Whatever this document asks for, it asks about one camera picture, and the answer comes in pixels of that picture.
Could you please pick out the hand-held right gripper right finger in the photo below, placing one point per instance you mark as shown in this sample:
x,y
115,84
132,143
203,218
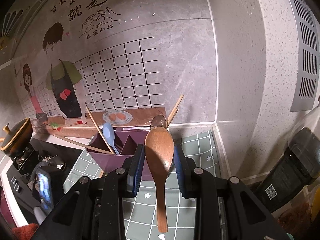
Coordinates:
x,y
178,170

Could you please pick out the grey vent grille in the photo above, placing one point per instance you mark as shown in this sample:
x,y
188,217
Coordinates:
x,y
306,55

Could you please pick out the wooden chopstick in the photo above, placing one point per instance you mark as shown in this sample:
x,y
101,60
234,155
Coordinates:
x,y
96,125
175,112
75,142
177,105

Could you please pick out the black pot with lid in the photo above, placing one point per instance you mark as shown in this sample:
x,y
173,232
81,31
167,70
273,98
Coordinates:
x,y
17,140

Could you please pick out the wooden spoon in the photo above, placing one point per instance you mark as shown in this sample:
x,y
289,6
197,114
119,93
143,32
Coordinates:
x,y
158,155

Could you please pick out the red cloth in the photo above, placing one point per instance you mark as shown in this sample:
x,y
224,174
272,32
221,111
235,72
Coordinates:
x,y
25,231

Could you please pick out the green checked table mat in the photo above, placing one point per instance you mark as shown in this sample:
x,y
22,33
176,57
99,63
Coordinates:
x,y
200,150

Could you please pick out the black gas stove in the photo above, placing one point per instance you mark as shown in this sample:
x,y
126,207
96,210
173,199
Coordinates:
x,y
62,150

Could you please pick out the purple utensil holder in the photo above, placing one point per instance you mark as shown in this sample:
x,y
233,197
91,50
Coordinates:
x,y
110,165

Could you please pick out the blue spoon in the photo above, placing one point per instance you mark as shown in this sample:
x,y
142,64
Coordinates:
x,y
108,132

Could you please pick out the black spoon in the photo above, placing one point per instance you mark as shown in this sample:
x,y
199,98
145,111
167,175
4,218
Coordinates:
x,y
158,121

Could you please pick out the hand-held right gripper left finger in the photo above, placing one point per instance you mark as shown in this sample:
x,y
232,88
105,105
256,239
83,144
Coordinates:
x,y
136,170

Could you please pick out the cartoon wall poster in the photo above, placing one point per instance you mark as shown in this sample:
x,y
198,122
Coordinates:
x,y
65,85

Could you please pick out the dark sauce bottle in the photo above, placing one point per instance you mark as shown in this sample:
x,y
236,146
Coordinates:
x,y
282,175

